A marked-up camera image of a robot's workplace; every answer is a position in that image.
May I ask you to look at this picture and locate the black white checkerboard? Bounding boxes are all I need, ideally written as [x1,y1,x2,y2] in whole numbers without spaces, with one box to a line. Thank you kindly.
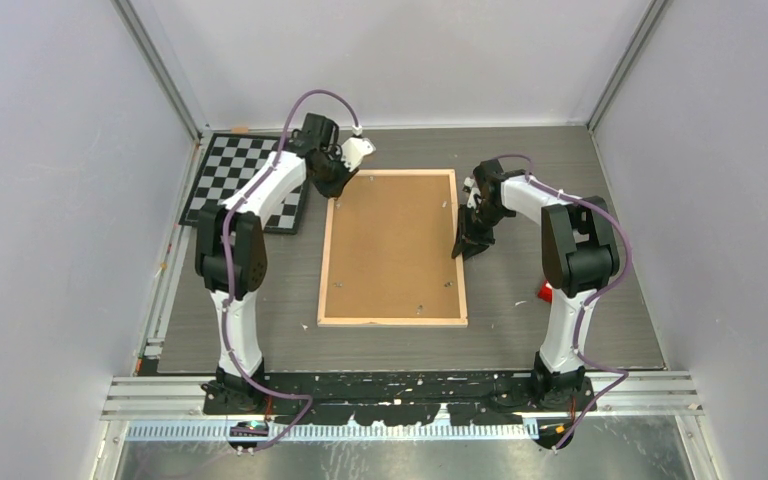
[178,133,309,235]

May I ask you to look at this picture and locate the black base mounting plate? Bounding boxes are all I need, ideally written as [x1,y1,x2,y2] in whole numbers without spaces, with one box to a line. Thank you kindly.
[201,371,595,427]

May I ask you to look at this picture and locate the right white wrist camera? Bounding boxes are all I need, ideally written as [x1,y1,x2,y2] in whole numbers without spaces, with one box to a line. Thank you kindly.
[463,177,481,209]

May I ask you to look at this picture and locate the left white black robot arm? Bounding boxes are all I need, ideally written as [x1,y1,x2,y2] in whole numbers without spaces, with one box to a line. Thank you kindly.
[195,113,375,414]

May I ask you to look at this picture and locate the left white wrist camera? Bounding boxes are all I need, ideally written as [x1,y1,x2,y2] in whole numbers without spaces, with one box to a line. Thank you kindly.
[340,136,376,172]

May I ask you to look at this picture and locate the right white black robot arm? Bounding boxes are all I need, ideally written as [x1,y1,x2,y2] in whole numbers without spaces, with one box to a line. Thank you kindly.
[451,158,621,411]

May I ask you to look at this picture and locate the red bit holder box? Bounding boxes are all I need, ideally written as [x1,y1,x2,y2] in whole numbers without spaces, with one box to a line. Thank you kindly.
[537,281,553,303]

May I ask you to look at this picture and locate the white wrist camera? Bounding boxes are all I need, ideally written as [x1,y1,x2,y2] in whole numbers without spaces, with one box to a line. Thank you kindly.
[463,177,481,209]
[340,136,376,172]

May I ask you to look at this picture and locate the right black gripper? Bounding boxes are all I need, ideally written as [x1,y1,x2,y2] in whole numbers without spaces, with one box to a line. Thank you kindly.
[453,203,510,261]

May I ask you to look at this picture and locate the aluminium rail profile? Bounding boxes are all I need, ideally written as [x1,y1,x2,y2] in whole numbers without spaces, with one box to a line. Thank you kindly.
[102,371,703,442]

